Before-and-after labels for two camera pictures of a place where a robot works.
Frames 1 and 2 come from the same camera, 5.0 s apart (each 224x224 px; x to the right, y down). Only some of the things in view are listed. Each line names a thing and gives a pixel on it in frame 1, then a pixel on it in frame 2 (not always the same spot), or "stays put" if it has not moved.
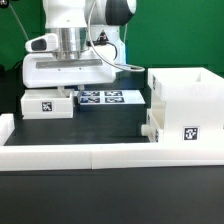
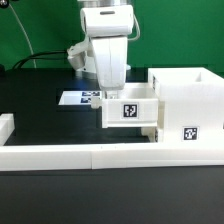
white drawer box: (47, 104) -> (134, 106)
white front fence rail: (105, 155) stays put
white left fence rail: (7, 126) stays put
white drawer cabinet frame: (193, 103) stays put
